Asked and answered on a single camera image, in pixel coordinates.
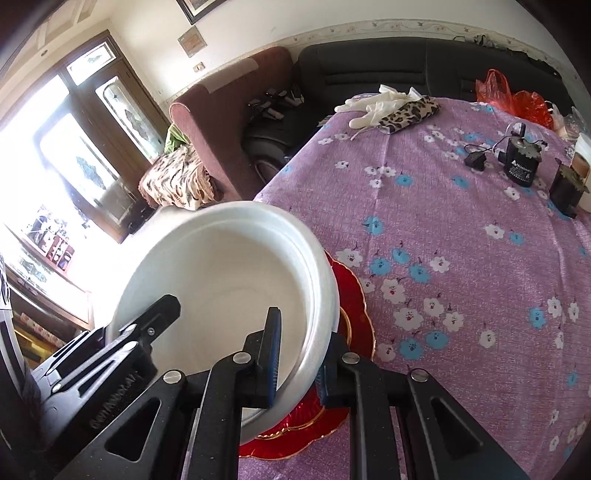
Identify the wall plaque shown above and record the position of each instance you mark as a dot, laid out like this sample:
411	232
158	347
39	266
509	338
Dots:
191	42

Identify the large white paper bowl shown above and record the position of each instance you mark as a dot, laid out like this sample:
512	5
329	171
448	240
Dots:
207	277

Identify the green cloth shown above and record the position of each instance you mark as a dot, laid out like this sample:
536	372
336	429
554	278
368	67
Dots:
173	138

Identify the wooden display cabinet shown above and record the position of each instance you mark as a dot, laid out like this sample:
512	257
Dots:
46	258

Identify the red plastic bag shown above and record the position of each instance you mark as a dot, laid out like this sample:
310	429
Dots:
526	106

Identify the printed blanket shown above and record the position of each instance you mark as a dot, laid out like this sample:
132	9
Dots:
175	180

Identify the framed wall picture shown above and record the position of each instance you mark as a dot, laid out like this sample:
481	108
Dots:
203	9

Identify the black power adapter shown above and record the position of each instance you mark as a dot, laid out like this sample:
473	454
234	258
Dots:
475	161

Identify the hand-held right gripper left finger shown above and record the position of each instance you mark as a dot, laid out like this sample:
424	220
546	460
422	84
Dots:
274	355

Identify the leopard print cloth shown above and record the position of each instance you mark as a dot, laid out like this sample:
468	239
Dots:
411	113

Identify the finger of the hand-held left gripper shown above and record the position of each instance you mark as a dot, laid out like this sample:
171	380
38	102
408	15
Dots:
134	350

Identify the purple floral tablecloth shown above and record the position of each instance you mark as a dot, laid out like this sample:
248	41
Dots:
461	230

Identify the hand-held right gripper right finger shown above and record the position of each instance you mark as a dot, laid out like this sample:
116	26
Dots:
323	383

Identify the wooden glass door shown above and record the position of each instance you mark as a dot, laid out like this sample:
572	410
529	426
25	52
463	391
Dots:
92	92

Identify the white gloves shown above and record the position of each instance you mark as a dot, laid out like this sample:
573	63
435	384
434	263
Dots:
369	108

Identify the maroon armchair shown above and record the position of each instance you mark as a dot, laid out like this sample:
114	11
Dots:
217	120

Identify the red glass plate gold rim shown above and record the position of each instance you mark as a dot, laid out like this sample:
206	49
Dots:
364	323

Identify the black sofa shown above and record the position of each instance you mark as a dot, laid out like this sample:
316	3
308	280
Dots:
369	64

